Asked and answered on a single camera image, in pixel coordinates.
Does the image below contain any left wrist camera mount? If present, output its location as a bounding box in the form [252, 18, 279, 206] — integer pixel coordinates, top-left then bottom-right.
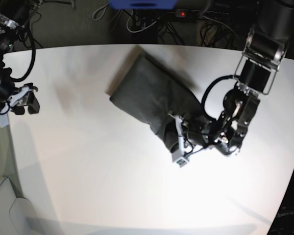
[168, 111, 211, 169]

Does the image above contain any black power strip red switch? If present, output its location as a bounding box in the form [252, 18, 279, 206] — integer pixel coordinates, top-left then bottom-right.
[174, 9, 201, 19]

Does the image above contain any grey bin at left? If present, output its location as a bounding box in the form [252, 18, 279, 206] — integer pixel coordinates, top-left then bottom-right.
[0, 177, 45, 235]

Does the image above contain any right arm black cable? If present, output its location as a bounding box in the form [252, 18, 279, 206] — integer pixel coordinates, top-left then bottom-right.
[3, 26, 37, 83]

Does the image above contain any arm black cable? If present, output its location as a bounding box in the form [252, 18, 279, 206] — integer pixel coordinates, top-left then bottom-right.
[3, 26, 37, 83]
[201, 74, 241, 120]

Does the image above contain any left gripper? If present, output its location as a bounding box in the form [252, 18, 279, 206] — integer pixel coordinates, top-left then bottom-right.
[186, 131, 217, 149]

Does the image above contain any blue box overhead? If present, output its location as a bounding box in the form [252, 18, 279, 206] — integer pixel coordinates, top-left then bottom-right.
[108, 0, 177, 9]

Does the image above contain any dark grey t-shirt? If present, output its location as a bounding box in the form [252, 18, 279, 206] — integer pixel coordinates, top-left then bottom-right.
[106, 46, 205, 152]

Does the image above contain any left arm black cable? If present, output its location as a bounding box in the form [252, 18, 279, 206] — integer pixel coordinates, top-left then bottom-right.
[201, 74, 241, 120]

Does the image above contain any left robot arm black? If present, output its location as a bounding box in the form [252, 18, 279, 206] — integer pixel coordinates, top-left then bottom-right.
[183, 0, 294, 156]

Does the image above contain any white cable loop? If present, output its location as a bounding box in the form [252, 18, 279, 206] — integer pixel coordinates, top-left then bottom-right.
[126, 14, 160, 33]

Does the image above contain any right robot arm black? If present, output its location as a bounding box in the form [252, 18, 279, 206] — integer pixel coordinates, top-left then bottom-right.
[0, 0, 42, 101]

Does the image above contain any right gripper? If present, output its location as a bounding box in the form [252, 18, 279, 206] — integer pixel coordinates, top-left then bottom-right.
[0, 80, 15, 101]

